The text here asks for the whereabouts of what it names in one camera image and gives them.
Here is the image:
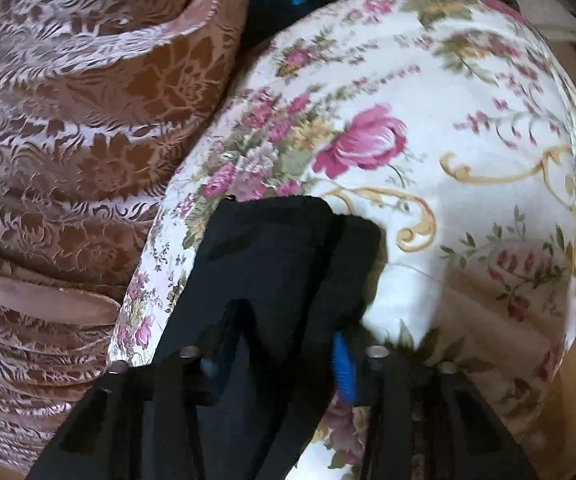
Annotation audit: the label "black pants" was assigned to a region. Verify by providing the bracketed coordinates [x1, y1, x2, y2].
[150, 195, 383, 480]

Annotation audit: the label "brown floral curtain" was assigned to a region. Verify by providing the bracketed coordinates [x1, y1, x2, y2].
[0, 0, 253, 468]

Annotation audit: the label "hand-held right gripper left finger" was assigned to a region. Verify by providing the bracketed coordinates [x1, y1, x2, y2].
[25, 344, 221, 480]

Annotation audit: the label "floral bedsheet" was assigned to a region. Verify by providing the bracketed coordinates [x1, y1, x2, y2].
[108, 0, 576, 480]

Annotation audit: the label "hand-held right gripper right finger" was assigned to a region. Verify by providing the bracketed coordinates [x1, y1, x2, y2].
[332, 334, 538, 480]

